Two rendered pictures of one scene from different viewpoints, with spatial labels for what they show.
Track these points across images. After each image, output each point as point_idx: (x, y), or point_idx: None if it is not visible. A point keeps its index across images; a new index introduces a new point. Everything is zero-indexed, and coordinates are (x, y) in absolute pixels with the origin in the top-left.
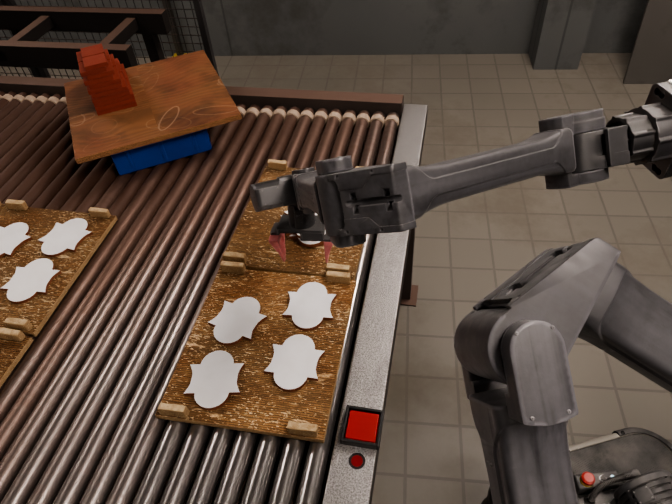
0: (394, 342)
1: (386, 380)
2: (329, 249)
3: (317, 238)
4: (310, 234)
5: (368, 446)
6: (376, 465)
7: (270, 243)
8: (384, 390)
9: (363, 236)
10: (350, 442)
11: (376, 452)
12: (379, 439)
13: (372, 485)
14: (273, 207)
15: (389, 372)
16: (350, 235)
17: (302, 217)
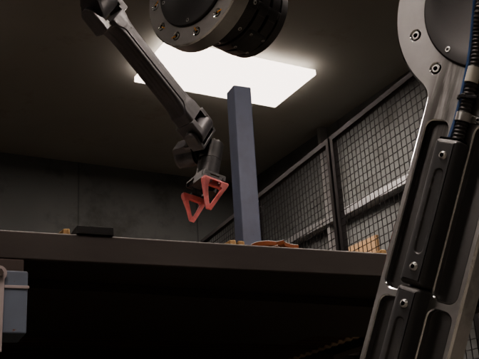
0: (208, 262)
1: (149, 238)
2: (204, 186)
3: (199, 177)
4: (197, 175)
5: (74, 231)
6: (69, 252)
7: (181, 197)
8: (137, 238)
9: (90, 8)
10: (70, 233)
11: (74, 234)
12: (83, 226)
13: (44, 236)
14: (184, 158)
15: (165, 249)
16: (80, 1)
17: (199, 165)
